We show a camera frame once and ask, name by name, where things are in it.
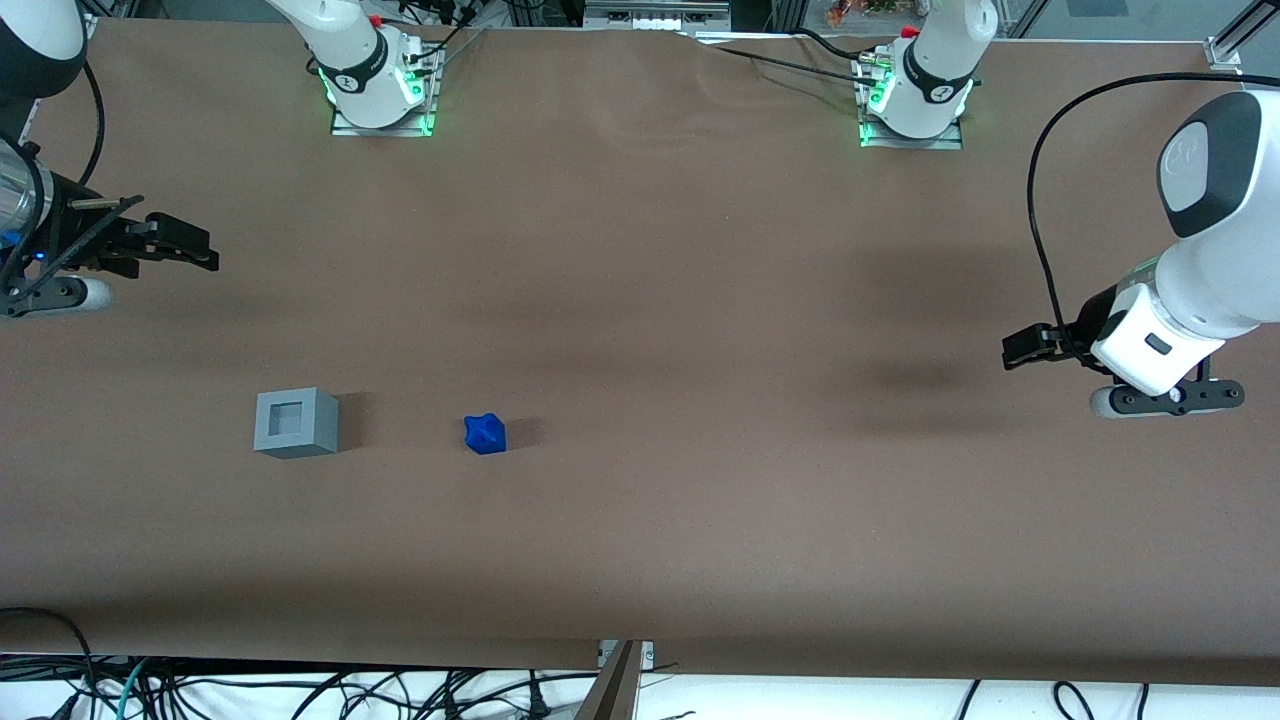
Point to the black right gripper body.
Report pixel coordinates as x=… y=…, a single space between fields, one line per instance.
x=68 y=232

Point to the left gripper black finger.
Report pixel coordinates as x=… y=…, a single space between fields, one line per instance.
x=1030 y=352
x=1058 y=331

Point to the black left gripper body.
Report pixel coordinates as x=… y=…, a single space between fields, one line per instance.
x=1090 y=320

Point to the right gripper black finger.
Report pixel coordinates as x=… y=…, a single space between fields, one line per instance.
x=190 y=258
x=180 y=230

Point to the blue plastic part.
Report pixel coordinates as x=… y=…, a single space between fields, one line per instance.
x=485 y=434

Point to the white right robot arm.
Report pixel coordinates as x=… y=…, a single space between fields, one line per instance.
x=355 y=60

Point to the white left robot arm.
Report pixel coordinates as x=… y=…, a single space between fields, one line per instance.
x=1210 y=250

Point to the gray cube base with hole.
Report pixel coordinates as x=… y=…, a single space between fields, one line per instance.
x=297 y=424

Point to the brown table cover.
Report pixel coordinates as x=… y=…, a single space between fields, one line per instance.
x=640 y=330

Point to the white power strip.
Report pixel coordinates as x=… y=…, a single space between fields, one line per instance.
x=655 y=14

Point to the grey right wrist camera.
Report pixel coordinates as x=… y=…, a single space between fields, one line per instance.
x=80 y=294

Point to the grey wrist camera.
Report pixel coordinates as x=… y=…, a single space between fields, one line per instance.
x=1165 y=397
x=80 y=294

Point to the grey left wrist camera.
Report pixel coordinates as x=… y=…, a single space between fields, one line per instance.
x=1165 y=397

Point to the metal base plate of left arm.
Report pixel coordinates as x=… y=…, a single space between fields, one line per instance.
x=950 y=138

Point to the metal base plate of right arm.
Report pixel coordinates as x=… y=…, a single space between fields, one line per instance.
x=425 y=115

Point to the aluminium corner bracket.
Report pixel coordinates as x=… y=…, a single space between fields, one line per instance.
x=1225 y=52

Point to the aluminium profile bracket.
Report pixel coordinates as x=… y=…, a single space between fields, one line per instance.
x=618 y=682

